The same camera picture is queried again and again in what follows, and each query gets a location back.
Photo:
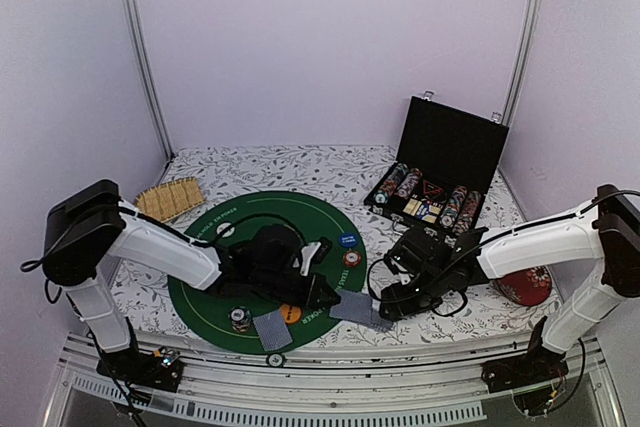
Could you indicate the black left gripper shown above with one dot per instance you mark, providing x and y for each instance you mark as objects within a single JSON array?
[{"x": 311, "y": 294}]

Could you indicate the aluminium right corner post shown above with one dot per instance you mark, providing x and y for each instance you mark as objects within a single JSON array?
[{"x": 531, "y": 14}]

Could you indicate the aluminium corner post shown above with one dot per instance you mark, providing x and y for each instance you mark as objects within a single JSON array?
[
  {"x": 134, "y": 22},
  {"x": 531, "y": 14}
]

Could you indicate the floral white tablecloth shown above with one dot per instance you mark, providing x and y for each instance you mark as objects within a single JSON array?
[{"x": 342, "y": 176}]

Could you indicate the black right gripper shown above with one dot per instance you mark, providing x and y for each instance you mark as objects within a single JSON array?
[{"x": 397, "y": 305}]

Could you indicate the woven bamboo tray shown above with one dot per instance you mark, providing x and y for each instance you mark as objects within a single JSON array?
[{"x": 171, "y": 199}]

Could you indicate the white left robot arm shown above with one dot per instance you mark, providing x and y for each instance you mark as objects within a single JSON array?
[{"x": 96, "y": 226}]

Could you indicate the red floral bowl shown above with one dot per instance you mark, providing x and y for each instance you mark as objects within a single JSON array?
[{"x": 528, "y": 287}]

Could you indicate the boxed card deck in case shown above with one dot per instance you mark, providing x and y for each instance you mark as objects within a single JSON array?
[{"x": 424, "y": 210}]

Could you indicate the blue checked card deck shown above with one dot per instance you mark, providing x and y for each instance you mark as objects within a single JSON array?
[{"x": 358, "y": 308}]

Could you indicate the white dealer button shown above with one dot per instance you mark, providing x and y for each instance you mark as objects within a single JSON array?
[{"x": 225, "y": 230}]

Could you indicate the black poker chip case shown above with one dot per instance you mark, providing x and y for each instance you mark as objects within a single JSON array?
[{"x": 450, "y": 147}]

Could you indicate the green round poker mat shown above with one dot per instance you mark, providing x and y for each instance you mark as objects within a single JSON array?
[{"x": 208, "y": 316}]

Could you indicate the orange big blind button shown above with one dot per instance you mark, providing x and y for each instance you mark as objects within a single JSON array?
[{"x": 291, "y": 314}]

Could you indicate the aluminium left corner post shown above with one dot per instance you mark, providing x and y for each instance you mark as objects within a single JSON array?
[{"x": 134, "y": 22}]

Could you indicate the red triangle all-in marker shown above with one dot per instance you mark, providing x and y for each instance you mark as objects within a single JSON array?
[{"x": 430, "y": 190}]

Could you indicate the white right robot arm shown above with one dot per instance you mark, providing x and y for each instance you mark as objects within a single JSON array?
[{"x": 602, "y": 233}]

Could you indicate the small chip stack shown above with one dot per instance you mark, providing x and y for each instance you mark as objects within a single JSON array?
[{"x": 352, "y": 258}]

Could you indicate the blue small blind button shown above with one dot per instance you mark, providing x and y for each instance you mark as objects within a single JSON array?
[{"x": 348, "y": 240}]

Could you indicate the dealt cards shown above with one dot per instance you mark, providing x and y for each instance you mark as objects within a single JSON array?
[{"x": 272, "y": 331}]

